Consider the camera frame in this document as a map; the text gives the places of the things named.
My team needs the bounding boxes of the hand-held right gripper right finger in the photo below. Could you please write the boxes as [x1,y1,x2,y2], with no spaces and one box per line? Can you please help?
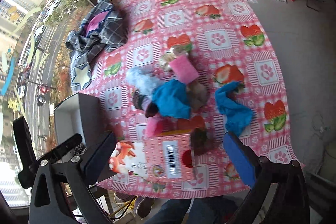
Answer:
[223,132,310,224]

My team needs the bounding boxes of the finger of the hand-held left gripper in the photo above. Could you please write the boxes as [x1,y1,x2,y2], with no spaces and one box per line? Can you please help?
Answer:
[39,133,83,162]

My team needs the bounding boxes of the yellow wire rack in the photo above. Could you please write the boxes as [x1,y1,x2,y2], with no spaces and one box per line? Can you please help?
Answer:
[112,193,138,219]

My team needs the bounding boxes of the striped shoe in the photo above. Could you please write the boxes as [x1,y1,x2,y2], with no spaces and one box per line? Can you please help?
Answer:
[133,196,156,218]

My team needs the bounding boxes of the person's legs in jeans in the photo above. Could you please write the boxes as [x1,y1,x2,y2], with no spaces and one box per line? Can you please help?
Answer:
[152,198,193,224]

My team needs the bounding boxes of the light blue fluffy cloth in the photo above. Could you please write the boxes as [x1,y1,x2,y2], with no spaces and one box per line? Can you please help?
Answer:
[125,67,158,98]

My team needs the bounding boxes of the pink strawberry printed tablecloth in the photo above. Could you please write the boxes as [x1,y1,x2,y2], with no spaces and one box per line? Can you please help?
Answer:
[79,0,306,199]

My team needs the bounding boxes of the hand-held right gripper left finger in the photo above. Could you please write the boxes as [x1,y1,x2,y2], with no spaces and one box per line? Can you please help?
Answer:
[29,132,117,224]

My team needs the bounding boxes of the fox print card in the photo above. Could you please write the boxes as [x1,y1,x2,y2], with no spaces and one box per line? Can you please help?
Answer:
[108,141,147,178]

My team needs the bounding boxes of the dark striped purple sock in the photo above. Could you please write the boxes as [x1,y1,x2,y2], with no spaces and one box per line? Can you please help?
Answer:
[132,91,151,111]

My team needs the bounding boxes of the beige knitted sock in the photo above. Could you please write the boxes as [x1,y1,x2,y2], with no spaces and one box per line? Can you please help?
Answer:
[187,80,208,109]

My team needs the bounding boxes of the dark knitted cup cover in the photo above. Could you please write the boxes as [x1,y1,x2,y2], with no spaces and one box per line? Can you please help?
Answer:
[145,104,161,119]

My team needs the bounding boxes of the grey plaid star cloth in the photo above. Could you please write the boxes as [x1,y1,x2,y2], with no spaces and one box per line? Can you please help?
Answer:
[65,0,127,91]

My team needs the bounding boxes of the grey cardboard box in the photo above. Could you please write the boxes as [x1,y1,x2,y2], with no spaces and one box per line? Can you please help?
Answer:
[53,92,101,147]

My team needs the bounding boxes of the white dotted scrunchie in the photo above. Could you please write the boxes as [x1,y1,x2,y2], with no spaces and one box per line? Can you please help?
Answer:
[158,51,176,72]

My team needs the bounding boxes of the pink tissue box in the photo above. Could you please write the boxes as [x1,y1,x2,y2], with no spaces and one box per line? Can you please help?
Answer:
[144,130,195,179]

